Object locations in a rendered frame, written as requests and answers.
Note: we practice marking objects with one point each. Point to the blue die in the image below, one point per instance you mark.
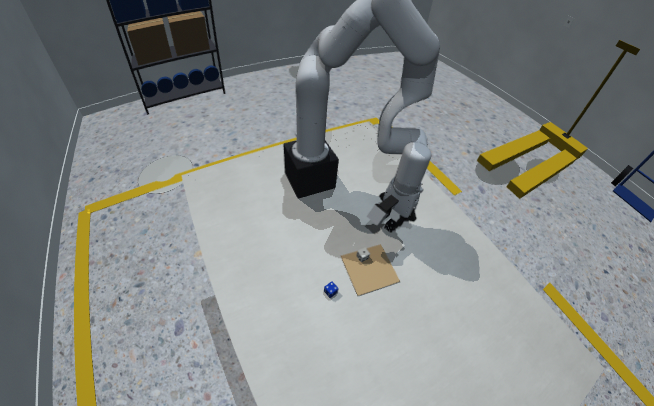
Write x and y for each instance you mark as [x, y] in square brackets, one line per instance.
[331, 289]

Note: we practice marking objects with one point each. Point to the tan flat mat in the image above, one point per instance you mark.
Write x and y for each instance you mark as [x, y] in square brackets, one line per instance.
[372, 274]

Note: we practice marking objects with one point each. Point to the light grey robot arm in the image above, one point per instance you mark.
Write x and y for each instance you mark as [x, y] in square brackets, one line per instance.
[414, 39]

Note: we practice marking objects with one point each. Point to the grey die with black pips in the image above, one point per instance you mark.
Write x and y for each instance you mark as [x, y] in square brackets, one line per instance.
[363, 254]

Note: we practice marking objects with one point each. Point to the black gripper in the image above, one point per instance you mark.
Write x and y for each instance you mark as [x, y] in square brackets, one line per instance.
[405, 205]

